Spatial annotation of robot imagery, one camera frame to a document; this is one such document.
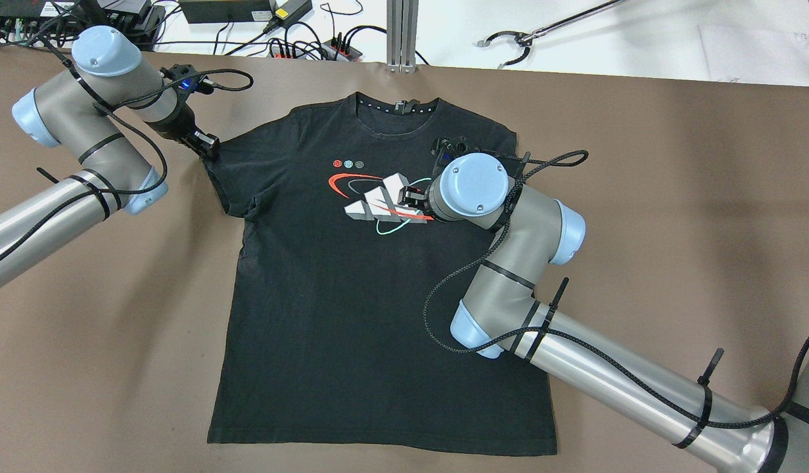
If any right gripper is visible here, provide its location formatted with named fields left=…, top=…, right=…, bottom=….
left=398, top=137, right=484, bottom=212

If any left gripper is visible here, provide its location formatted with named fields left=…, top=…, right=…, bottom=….
left=156, top=64, right=220, bottom=158

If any black t-shirt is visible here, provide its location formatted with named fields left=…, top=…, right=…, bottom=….
left=204, top=93, right=557, bottom=456

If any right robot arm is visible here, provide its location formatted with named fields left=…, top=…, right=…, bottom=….
left=398, top=137, right=809, bottom=472

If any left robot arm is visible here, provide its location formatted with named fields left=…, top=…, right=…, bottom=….
left=0, top=25, right=219, bottom=288

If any metal grabber tool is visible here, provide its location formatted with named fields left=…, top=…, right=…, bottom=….
left=474, top=1, right=626, bottom=70

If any aluminium frame post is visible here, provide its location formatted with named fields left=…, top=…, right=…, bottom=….
left=386, top=0, right=419, bottom=74

